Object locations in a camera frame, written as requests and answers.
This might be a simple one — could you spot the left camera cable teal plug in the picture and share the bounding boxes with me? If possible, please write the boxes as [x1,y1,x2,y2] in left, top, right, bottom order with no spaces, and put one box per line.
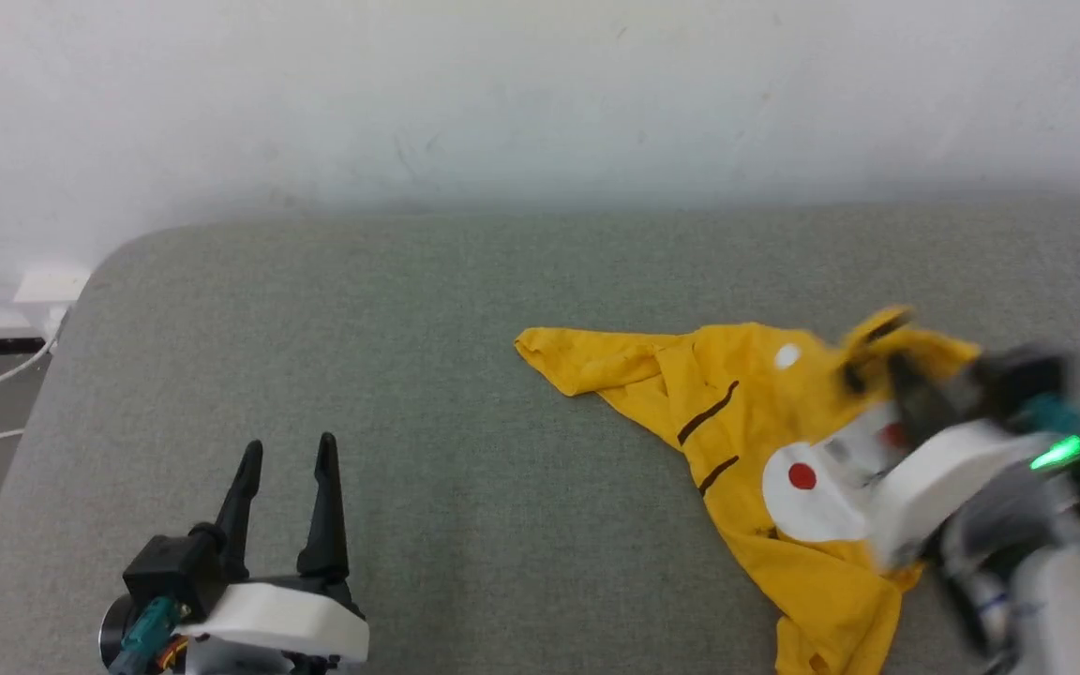
[116,596,185,675]

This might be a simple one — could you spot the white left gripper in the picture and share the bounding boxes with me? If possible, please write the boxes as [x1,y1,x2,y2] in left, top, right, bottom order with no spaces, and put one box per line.
[176,431,371,675]

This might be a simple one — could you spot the right camera cable teal plug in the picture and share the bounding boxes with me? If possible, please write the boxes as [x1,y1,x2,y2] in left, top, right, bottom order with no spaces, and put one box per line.
[1016,392,1080,470]

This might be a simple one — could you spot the camera cable teal plug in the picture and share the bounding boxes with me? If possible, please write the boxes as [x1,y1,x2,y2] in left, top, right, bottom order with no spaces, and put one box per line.
[116,596,185,675]
[1016,392,1080,470]

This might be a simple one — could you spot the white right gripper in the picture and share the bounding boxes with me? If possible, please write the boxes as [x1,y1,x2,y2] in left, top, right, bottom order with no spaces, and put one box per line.
[838,312,1061,575]

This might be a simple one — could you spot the yellow cartoon print garment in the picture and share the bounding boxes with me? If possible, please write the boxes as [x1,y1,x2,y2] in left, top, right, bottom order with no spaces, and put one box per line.
[513,304,983,675]

